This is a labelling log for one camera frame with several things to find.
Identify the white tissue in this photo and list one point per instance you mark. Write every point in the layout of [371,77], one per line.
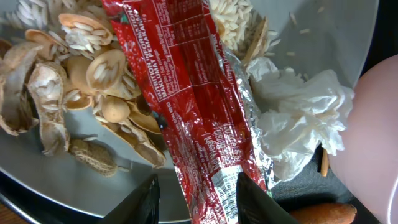
[300,114]

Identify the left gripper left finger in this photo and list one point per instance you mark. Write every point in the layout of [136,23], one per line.
[141,206]

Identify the orange carrot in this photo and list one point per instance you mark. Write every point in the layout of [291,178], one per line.
[326,213]

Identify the red snack wrapper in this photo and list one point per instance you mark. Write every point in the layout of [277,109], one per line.
[181,67]

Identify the pile of rice grains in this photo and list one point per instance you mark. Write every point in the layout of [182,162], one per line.
[235,21]

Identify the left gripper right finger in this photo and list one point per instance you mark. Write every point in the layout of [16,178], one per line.
[256,207]

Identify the pile of peanut shells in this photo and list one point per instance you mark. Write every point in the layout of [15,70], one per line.
[48,74]

